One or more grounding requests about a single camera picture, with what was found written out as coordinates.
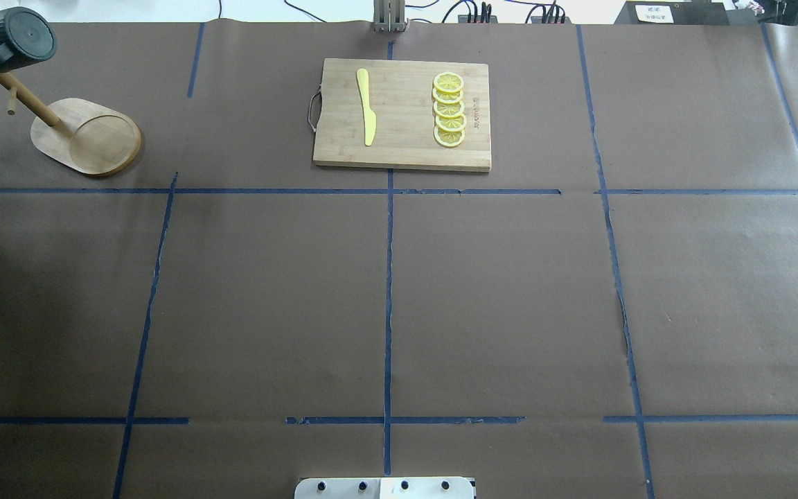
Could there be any wooden cup storage rack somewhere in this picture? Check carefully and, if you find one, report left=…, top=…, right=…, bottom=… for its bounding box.
left=0, top=70, right=143, bottom=177

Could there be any dark green HOME mug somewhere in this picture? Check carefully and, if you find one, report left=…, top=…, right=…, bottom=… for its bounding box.
left=0, top=7, right=57, bottom=73

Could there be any bamboo cutting board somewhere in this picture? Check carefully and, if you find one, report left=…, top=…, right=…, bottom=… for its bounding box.
left=312, top=59, right=492, bottom=173

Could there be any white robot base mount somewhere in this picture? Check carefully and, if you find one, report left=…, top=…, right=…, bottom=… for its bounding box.
left=294, top=476, right=477, bottom=498

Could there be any lemon slice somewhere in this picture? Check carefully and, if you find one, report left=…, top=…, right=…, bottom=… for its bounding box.
left=433, top=101, right=466, bottom=118
left=432, top=88, right=463, bottom=105
left=433, top=126, right=466, bottom=148
left=434, top=113, right=468, bottom=133
left=432, top=71, right=465, bottom=94

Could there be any yellow plastic knife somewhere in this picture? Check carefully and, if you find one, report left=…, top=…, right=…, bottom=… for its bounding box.
left=357, top=67, right=377, bottom=146

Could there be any black box with label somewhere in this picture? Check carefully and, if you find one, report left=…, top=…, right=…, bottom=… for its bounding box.
left=614, top=1, right=729, bottom=26

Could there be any aluminium frame post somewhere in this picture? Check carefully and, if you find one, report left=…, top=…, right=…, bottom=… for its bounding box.
left=373, top=0, right=408, bottom=33

